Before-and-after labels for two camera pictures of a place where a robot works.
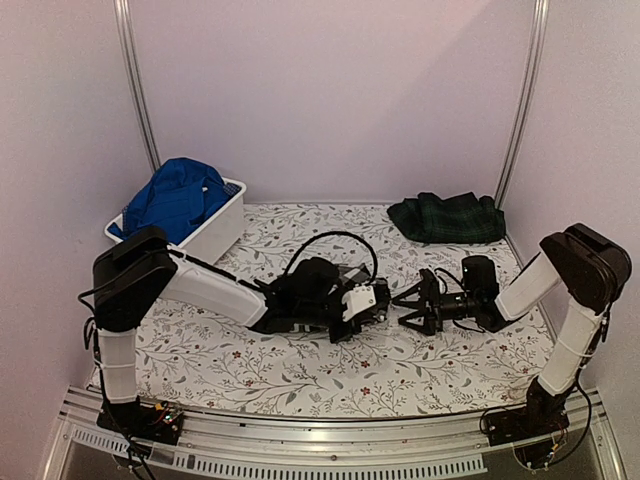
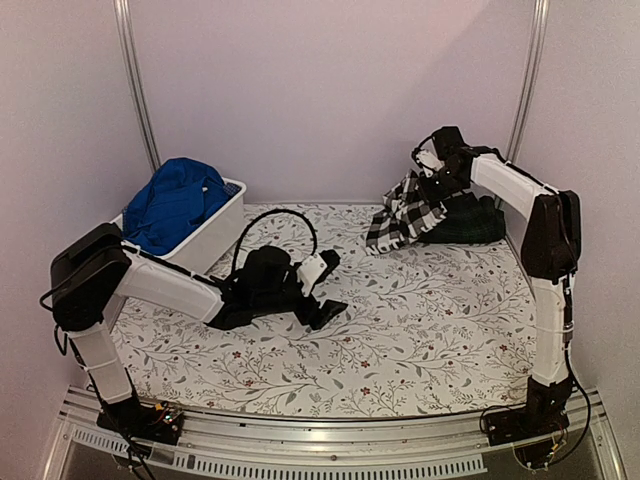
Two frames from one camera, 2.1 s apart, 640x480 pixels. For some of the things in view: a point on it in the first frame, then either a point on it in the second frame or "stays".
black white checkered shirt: x=309 y=299 to x=403 y=217
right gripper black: x=432 y=319 to x=429 y=193
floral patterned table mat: x=193 y=360 stays
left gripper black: x=353 y=329 to x=307 y=316
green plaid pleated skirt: x=466 y=217 stays
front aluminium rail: x=349 y=446 stays
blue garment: x=180 y=191 stays
